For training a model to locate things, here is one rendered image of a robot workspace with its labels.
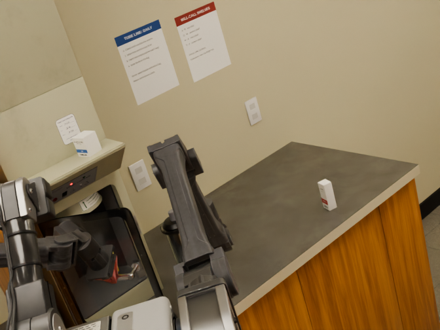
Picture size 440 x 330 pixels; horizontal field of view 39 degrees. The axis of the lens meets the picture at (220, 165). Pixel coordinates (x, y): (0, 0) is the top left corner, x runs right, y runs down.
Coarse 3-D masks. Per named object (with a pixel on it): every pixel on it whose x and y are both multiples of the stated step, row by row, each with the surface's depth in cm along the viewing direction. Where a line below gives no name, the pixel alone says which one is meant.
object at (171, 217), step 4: (168, 212) 201; (172, 212) 200; (172, 216) 200; (164, 220) 204; (168, 220) 203; (172, 220) 201; (164, 224) 201; (168, 224) 200; (172, 224) 199; (176, 224) 199; (164, 228) 201; (168, 228) 199; (172, 228) 199; (176, 228) 198
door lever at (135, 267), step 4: (132, 264) 177; (136, 264) 177; (132, 268) 177; (136, 268) 177; (132, 272) 174; (116, 276) 175; (120, 276) 174; (124, 276) 174; (128, 276) 173; (132, 276) 173; (120, 280) 175
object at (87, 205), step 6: (96, 192) 198; (84, 198) 192; (90, 198) 193; (96, 198) 195; (78, 204) 191; (84, 204) 191; (90, 204) 193; (96, 204) 194; (66, 210) 190; (72, 210) 190; (78, 210) 190; (84, 210) 191; (90, 210) 192; (60, 216) 191; (66, 216) 190
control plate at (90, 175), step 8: (96, 168) 180; (80, 176) 177; (88, 176) 180; (64, 184) 174; (72, 184) 177; (80, 184) 181; (88, 184) 185; (56, 192) 175; (72, 192) 182; (56, 200) 179
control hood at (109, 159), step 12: (108, 144) 184; (120, 144) 181; (72, 156) 183; (96, 156) 177; (108, 156) 179; (120, 156) 185; (48, 168) 179; (60, 168) 176; (72, 168) 173; (84, 168) 175; (108, 168) 186; (48, 180) 170; (60, 180) 171; (96, 180) 187
